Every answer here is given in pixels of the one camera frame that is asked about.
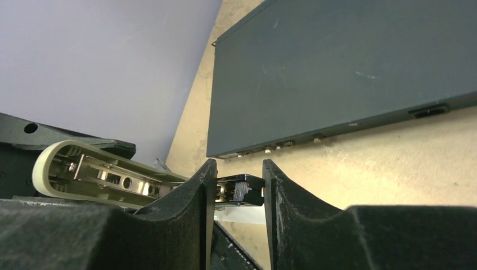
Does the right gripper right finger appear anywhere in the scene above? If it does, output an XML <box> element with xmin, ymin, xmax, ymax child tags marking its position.
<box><xmin>262</xmin><ymin>160</ymin><xmax>476</xmax><ymax>269</ymax></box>

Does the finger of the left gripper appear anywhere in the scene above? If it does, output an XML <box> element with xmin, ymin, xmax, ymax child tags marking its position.
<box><xmin>1</xmin><ymin>113</ymin><xmax>136</xmax><ymax>199</ymax></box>

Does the dark flat network switch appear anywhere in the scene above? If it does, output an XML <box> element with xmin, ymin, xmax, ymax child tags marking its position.
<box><xmin>206</xmin><ymin>1</ymin><xmax>476</xmax><ymax>159</ymax></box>

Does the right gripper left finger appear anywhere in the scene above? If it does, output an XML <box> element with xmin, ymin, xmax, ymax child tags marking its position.
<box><xmin>1</xmin><ymin>159</ymin><xmax>217</xmax><ymax>269</ymax></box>

